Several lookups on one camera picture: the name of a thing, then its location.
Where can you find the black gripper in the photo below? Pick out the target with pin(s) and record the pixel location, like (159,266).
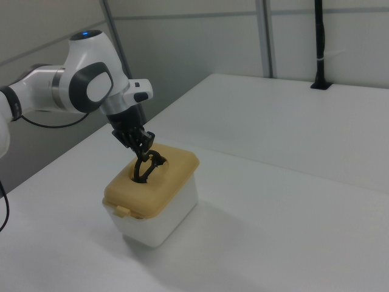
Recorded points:
(126,118)

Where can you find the tan case lid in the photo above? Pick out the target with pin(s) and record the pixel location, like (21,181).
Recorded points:
(170,179)

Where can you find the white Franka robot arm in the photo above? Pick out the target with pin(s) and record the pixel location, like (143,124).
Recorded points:
(85,61)

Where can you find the white plastic tool case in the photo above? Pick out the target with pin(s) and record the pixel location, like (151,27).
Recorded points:
(170,219)

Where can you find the black pole with base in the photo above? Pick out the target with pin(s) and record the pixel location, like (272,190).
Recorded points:
(319,45)

